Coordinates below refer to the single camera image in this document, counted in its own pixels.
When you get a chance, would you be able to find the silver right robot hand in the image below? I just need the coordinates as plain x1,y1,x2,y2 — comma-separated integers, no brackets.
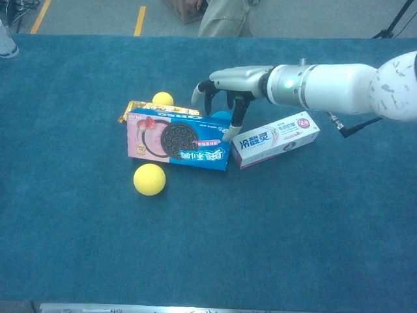
191,65,274,142

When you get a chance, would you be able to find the white pink toothpaste box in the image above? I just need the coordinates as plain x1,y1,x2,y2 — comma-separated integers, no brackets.
230,110,321,170

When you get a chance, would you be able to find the blue Oreo cookie box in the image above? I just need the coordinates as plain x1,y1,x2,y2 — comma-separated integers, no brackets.
126,109,233,172

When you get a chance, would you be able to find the gold foil biscuit packet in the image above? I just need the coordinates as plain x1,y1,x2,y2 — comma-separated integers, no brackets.
117,100,201,124

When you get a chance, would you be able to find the large yellow foam ball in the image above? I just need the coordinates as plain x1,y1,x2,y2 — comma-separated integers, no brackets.
133,163,167,197

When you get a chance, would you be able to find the person in khaki trousers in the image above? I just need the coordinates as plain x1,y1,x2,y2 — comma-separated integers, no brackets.
197,0,261,37

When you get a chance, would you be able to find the small yellow foam ball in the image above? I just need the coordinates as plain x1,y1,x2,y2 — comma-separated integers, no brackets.
152,91,175,107

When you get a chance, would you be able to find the brown cardboard box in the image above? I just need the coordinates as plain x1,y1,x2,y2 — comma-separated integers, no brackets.
162,0,209,25

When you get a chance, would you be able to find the yellow floor tape strip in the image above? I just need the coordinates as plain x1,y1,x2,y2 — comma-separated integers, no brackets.
30,0,52,35
134,5,147,37

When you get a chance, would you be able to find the teal carpet table cover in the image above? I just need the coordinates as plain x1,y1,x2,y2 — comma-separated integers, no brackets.
0,34,417,303

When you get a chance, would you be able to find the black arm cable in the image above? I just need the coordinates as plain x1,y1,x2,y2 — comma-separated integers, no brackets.
325,110,384,138

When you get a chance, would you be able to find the tangle of dark cables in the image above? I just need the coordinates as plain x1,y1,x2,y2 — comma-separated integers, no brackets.
0,0,42,27

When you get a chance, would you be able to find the silver metal rail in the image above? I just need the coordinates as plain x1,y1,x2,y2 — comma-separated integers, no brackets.
38,302,326,313

